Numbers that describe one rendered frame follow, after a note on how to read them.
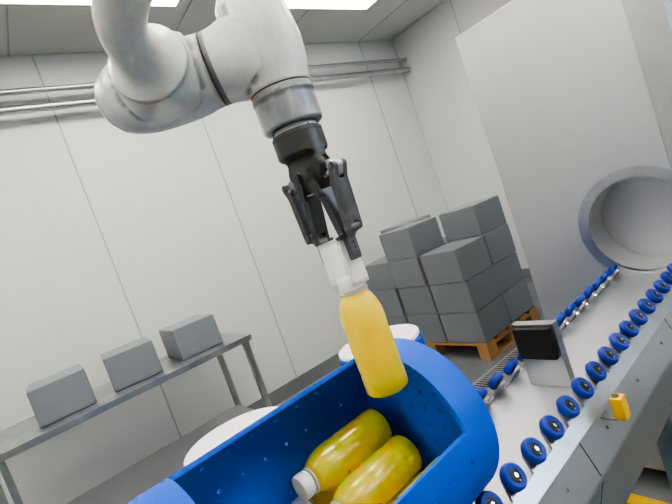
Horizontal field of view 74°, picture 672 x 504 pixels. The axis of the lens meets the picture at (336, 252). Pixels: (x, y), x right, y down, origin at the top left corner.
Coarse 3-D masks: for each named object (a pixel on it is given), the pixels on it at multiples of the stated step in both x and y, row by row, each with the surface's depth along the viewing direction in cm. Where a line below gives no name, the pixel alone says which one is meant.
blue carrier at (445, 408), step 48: (336, 384) 80; (432, 384) 65; (240, 432) 63; (288, 432) 75; (432, 432) 76; (480, 432) 64; (192, 480) 62; (240, 480) 69; (288, 480) 75; (432, 480) 57; (480, 480) 64
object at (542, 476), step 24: (624, 336) 110; (648, 336) 113; (600, 360) 102; (624, 360) 104; (600, 384) 96; (600, 408) 91; (576, 432) 85; (552, 456) 80; (528, 480) 76; (552, 480) 77
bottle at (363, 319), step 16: (352, 304) 63; (368, 304) 63; (352, 320) 63; (368, 320) 63; (384, 320) 64; (352, 336) 64; (368, 336) 63; (384, 336) 64; (352, 352) 65; (368, 352) 63; (384, 352) 63; (368, 368) 64; (384, 368) 63; (400, 368) 65; (368, 384) 65; (384, 384) 64; (400, 384) 64
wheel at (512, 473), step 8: (504, 464) 74; (512, 464) 74; (504, 472) 73; (512, 472) 73; (520, 472) 74; (504, 480) 72; (512, 480) 72; (520, 480) 72; (512, 488) 72; (520, 488) 72
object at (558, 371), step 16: (544, 320) 102; (528, 336) 102; (544, 336) 99; (560, 336) 100; (528, 352) 104; (544, 352) 101; (560, 352) 99; (528, 368) 107; (544, 368) 104; (560, 368) 101; (544, 384) 105; (560, 384) 102
